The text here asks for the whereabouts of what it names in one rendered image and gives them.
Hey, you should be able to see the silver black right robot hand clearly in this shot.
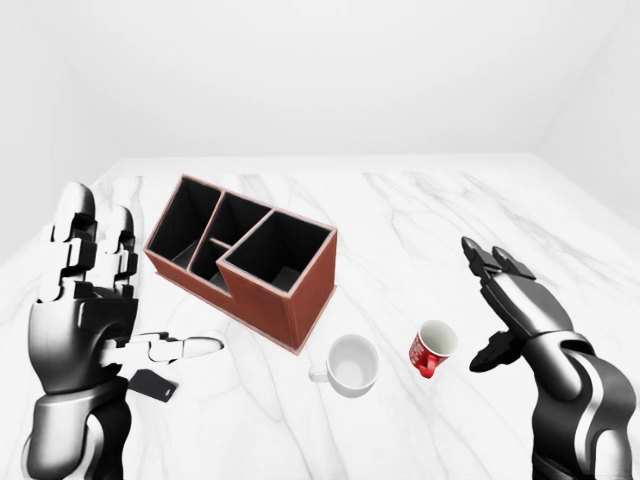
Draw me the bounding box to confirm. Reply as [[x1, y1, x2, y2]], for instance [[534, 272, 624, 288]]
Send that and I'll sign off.
[[460, 236, 591, 373]]

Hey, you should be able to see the red mug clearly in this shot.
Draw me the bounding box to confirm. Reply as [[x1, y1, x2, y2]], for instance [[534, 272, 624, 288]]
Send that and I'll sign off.
[[408, 320, 459, 380]]

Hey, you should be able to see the white mug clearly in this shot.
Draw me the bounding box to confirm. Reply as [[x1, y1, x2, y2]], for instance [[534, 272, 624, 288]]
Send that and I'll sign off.
[[308, 333, 380, 399]]

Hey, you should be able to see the red-brown desk caddy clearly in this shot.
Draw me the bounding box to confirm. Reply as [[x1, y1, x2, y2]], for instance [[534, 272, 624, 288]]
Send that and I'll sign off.
[[143, 173, 339, 357]]

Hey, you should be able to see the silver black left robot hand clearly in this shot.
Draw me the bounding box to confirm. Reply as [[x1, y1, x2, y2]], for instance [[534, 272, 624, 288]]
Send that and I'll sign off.
[[27, 181, 225, 404]]

